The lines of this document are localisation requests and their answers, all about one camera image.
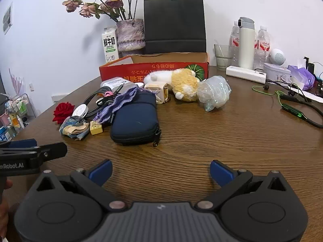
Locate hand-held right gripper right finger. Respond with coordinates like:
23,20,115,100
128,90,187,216
196,159,288,212

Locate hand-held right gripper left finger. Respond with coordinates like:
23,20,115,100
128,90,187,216
37,159,127,212

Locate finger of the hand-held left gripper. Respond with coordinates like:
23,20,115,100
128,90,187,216
0,139,37,150
37,142,68,161

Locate red rose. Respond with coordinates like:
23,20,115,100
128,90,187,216
52,102,76,125

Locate navy zipper pouch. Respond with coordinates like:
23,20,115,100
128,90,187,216
110,91,162,147

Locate black braided cable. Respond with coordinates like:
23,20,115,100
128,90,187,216
83,86,119,120

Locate purple knitted cloth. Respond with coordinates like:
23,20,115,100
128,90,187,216
95,87,139,124

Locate clear plastic bag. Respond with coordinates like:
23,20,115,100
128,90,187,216
197,76,232,112

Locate white and yellow plush toy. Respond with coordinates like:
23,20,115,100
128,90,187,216
143,69,200,102

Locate orange cardboard box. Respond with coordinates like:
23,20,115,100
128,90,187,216
99,52,210,83

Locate brown wooden desktop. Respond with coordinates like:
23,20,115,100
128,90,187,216
0,66,323,242

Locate person's left hand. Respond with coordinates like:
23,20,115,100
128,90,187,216
0,179,14,222

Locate storage rack with bottles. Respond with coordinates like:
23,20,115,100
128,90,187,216
0,93,37,142

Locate crumpled printed wrapper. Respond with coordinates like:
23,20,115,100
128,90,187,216
59,116,91,140

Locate small yellow block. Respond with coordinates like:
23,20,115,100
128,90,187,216
90,120,104,135

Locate white round disc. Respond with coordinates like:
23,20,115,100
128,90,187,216
72,104,89,118

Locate pink feather decoration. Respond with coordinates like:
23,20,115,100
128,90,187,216
8,68,24,96

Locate grey power adapter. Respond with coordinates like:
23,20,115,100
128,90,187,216
100,77,134,91

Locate cream cube charger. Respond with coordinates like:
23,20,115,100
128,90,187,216
144,82,172,104

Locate green neckband earphones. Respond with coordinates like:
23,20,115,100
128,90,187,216
252,84,323,128

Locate white power bank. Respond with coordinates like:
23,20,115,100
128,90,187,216
226,66,267,84

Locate clear glass cup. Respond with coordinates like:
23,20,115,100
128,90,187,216
214,44,234,71

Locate white printed tin box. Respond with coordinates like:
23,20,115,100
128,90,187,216
263,63,292,81

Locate white milk carton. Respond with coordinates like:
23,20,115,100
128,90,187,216
102,27,120,64

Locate white paper sheet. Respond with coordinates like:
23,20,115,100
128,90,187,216
300,89,323,102

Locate glass straw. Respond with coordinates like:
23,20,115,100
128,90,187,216
214,40,225,58

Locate purple tissue pack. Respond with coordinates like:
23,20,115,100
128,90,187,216
288,65,316,91

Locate white round speaker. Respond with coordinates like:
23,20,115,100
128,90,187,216
269,48,286,65

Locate white thermos bottle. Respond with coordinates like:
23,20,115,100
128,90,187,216
238,17,255,70

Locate clear water bottle red label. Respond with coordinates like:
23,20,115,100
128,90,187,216
230,20,240,67
254,26,271,71

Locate purple textured vase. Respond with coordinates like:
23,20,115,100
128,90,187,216
116,19,146,52

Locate black paper bag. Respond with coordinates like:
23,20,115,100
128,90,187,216
143,0,207,55

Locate thin black cable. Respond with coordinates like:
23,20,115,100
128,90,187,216
265,79,303,86

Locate wall outlet panel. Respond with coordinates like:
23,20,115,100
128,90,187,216
2,2,13,34

